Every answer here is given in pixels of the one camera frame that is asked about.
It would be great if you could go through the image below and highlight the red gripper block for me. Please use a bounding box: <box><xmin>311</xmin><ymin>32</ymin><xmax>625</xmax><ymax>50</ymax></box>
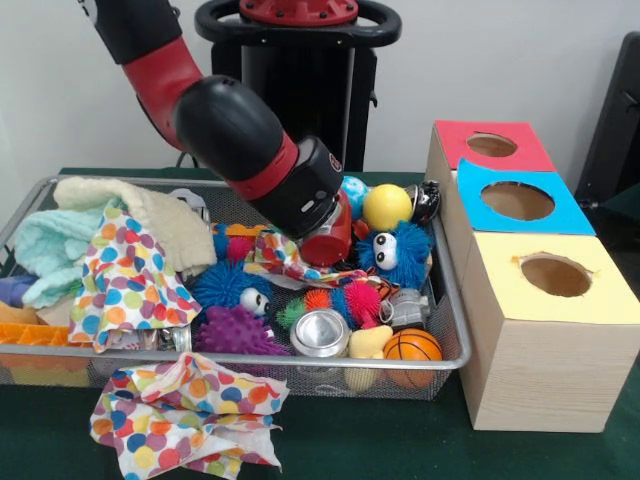
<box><xmin>298</xmin><ymin>190</ymin><xmax>355</xmax><ymax>269</ymax></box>

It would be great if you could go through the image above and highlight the blue spiky ball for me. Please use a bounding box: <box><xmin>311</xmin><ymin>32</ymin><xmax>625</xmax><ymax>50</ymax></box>
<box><xmin>355</xmin><ymin>222</ymin><xmax>434</xmax><ymax>290</ymax></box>
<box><xmin>190</xmin><ymin>262</ymin><xmax>277</xmax><ymax>322</ymax></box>

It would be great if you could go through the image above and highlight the white knitted cloth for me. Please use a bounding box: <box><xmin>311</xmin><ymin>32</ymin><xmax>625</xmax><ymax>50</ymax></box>
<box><xmin>55</xmin><ymin>177</ymin><xmax>217</xmax><ymax>277</ymax></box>

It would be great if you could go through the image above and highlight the mint green knitted cloth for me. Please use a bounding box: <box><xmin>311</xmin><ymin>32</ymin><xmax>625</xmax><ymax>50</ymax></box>
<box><xmin>10</xmin><ymin>207</ymin><xmax>107</xmax><ymax>309</ymax></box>

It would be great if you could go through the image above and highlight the wooden box with three holes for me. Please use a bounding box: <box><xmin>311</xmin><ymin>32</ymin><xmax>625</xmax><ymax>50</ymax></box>
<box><xmin>424</xmin><ymin>120</ymin><xmax>640</xmax><ymax>433</ymax></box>

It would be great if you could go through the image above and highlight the small globe print ball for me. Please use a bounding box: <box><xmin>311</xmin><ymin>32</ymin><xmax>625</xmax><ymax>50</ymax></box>
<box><xmin>340</xmin><ymin>176</ymin><xmax>369</xmax><ymax>207</ymax></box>

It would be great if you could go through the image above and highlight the rainbow spiky caterpillar toy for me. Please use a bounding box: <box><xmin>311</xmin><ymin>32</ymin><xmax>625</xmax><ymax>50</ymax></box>
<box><xmin>277</xmin><ymin>282</ymin><xmax>384</xmax><ymax>331</ymax></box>

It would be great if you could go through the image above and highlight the yellow ball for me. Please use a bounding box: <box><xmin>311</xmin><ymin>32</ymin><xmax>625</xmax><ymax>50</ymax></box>
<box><xmin>362</xmin><ymin>184</ymin><xmax>414</xmax><ymax>233</ymax></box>

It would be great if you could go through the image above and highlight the dented silver can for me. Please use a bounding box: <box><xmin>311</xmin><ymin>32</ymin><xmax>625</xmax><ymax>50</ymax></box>
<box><xmin>290</xmin><ymin>308</ymin><xmax>352</xmax><ymax>359</ymax></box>

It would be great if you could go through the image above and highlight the crushed silver can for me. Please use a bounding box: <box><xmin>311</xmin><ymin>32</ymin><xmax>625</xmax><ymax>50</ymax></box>
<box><xmin>385</xmin><ymin>290</ymin><xmax>433</xmax><ymax>329</ymax></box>

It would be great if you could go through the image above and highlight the small yellow duck toy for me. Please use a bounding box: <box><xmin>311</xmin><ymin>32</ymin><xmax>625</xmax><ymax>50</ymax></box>
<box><xmin>345</xmin><ymin>325</ymin><xmax>394</xmax><ymax>391</ymax></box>

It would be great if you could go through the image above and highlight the purple spiky ball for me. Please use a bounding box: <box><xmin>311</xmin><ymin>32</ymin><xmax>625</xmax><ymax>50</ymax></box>
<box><xmin>192</xmin><ymin>305</ymin><xmax>292</xmax><ymax>358</ymax></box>

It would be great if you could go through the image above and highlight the small orange basketball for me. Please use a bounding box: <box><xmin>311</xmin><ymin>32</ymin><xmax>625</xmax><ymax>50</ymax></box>
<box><xmin>383</xmin><ymin>328</ymin><xmax>444</xmax><ymax>390</ymax></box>

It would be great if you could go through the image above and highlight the green cloth side table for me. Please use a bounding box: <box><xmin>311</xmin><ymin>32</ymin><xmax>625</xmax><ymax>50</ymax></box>
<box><xmin>598</xmin><ymin>183</ymin><xmax>640</xmax><ymax>223</ymax></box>

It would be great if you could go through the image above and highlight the black upright panel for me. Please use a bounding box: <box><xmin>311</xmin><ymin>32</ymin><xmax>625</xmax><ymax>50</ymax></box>
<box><xmin>583</xmin><ymin>32</ymin><xmax>640</xmax><ymax>216</ymax></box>

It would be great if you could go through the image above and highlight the clear wire mesh bin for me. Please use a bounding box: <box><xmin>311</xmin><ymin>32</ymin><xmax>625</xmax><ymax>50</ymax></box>
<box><xmin>0</xmin><ymin>176</ymin><xmax>471</xmax><ymax>403</ymax></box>

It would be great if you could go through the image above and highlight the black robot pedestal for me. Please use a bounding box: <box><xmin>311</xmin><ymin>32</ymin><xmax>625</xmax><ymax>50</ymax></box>
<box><xmin>195</xmin><ymin>0</ymin><xmax>403</xmax><ymax>171</ymax></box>

